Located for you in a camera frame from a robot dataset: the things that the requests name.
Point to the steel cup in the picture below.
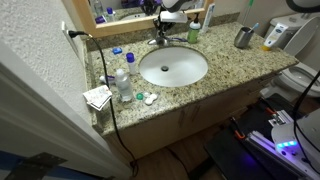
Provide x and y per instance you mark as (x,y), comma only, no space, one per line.
(243,38)

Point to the chrome tap faucet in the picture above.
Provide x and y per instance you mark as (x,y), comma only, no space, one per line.
(161,39)

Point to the white door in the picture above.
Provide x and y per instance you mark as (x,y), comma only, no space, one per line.
(40,126)

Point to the wide white orange-capped tube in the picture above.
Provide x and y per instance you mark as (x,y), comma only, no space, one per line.
(273,36)

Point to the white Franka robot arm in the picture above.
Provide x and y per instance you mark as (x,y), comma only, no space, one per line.
(310,131)

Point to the white wall outlet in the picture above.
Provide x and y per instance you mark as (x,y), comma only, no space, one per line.
(68,36)

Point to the wood-framed mirror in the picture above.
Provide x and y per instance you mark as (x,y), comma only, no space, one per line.
(83,20)

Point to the green round cap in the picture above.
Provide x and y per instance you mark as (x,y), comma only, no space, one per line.
(139,96)

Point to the green soap pump bottle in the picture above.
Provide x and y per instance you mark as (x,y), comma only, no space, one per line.
(193,33)

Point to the clear plastic water bottle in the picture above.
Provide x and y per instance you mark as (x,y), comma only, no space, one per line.
(124,86)

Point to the small white blue-capped bottle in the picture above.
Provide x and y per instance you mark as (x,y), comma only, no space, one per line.
(131,65)

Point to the dark metal door hinge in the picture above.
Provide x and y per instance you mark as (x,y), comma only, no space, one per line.
(33,165)

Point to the white toothpaste tube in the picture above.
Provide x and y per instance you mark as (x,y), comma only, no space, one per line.
(208,18)

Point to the aluminium robot base mount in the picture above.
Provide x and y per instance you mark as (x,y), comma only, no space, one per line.
(266,140)

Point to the beige vanity cabinet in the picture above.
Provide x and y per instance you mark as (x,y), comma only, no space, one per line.
(160,126)

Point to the light blue toothbrush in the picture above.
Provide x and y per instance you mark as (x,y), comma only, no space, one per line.
(254,26)

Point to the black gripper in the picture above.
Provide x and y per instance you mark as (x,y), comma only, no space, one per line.
(165,25)

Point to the small purple white tube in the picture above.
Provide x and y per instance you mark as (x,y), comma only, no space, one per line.
(107,79)

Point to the blue bottle cap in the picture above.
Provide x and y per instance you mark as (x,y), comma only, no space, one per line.
(117,50)

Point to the white paper cards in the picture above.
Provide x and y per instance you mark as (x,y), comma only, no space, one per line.
(97,97)

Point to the white oval sink basin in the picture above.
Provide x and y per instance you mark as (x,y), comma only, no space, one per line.
(180,66)

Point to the white contact lens case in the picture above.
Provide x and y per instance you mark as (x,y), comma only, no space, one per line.
(151,99)

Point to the white toilet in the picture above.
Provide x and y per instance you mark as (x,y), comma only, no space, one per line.
(300,76)

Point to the chrome sink drain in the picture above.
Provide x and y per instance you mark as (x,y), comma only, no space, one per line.
(164,68)

